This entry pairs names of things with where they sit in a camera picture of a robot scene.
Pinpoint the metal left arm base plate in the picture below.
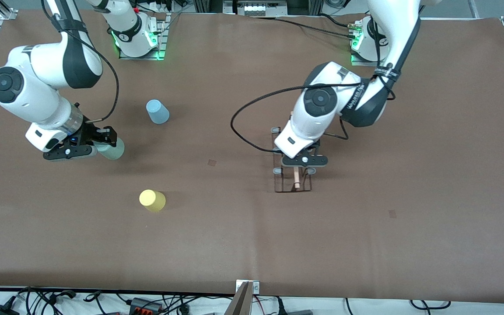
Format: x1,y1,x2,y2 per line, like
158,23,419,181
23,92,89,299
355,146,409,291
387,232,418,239
350,42,393,67

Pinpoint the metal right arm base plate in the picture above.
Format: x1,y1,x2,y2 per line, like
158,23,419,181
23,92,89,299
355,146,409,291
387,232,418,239
119,12,168,61

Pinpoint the aluminium camera post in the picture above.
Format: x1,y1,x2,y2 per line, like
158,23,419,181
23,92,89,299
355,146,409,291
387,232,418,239
224,280,255,315

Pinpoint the white power strip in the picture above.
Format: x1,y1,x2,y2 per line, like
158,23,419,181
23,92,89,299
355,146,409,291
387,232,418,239
224,0,288,16

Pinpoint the pale green plastic cup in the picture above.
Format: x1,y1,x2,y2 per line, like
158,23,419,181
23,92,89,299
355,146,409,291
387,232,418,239
96,137,125,161

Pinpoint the light blue plastic cup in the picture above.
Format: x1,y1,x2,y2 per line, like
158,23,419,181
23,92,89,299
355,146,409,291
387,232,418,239
146,99,170,125

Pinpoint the yellow plastic cup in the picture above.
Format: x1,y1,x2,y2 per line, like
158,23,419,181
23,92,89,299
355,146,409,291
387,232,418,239
139,189,167,214

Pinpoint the braided black left arm cable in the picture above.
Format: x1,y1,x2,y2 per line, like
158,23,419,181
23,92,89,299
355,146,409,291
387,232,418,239
230,77,393,154

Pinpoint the silver mounting bracket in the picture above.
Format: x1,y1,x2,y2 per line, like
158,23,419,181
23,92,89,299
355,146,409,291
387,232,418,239
236,280,260,294

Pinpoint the black wire cup holder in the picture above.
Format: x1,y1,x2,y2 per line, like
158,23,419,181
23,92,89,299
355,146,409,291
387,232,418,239
271,126,318,194

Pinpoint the brown table mat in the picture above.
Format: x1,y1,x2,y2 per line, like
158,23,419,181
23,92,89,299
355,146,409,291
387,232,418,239
0,9,504,305

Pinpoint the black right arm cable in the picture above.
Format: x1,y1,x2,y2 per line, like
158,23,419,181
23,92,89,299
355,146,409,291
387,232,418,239
41,0,120,123

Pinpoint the black box with orange connectors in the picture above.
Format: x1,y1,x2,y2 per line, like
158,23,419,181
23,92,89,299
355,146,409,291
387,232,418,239
129,297,161,314

